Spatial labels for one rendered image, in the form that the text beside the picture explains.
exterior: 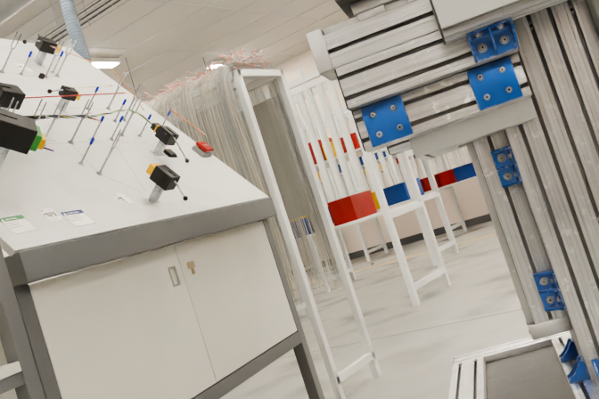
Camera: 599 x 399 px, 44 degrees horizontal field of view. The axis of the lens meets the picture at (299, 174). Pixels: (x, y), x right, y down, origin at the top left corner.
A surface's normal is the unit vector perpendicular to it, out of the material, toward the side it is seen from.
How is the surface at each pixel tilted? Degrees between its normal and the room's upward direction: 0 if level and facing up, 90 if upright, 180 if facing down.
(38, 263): 90
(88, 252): 90
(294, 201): 90
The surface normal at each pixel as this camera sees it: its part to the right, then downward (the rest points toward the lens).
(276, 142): -0.54, 0.11
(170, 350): 0.86, -0.31
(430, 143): -0.24, 0.01
